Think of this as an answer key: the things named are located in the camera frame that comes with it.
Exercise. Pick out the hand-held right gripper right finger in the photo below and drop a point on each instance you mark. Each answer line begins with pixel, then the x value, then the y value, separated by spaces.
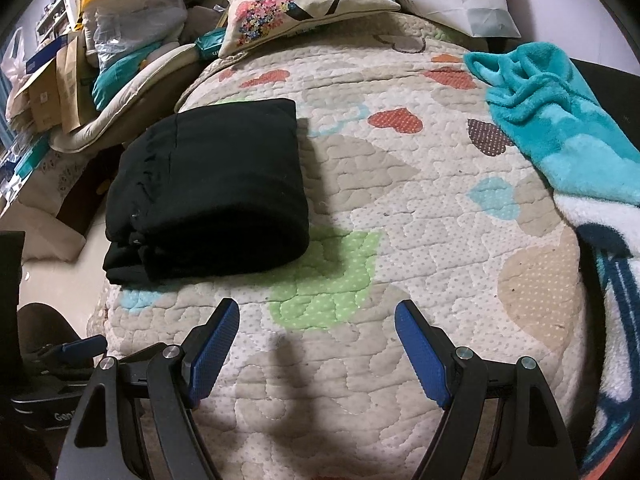
pixel 420 350

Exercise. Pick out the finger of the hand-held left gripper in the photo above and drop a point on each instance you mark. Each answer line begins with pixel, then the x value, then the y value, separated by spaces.
pixel 85 347

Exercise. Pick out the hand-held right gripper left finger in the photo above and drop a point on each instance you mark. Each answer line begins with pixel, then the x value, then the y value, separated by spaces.
pixel 215 350

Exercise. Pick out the black pants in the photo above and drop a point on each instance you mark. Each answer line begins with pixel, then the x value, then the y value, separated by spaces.
pixel 215 185

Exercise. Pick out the quilted heart print bedspread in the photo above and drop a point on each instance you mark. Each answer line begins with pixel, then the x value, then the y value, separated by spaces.
pixel 400 240

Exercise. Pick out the cream pillow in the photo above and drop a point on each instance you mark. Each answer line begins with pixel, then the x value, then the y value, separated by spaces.
pixel 40 232

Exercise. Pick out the cream padded mat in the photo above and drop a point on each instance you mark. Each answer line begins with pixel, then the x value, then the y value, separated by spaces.
pixel 145 90

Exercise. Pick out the cardboard boxes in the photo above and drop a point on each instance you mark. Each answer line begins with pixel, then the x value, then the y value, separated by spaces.
pixel 50 85

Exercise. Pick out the teal and white fleece blanket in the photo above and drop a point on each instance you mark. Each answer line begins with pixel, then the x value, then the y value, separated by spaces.
pixel 575 135

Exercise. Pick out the teal cloth bundle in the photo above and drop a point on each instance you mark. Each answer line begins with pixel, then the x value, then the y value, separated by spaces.
pixel 120 72

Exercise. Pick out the green tissue packet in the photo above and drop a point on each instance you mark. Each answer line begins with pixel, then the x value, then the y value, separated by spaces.
pixel 210 45

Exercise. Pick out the black seat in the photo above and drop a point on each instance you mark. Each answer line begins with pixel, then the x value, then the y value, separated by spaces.
pixel 610 90

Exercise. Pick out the clear plastic bag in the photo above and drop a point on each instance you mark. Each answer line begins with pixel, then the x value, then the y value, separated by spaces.
pixel 135 25

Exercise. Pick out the white shelf unit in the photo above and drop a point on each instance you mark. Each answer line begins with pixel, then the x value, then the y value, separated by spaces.
pixel 57 15

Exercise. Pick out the floral print cushion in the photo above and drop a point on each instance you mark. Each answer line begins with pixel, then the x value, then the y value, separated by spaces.
pixel 310 5

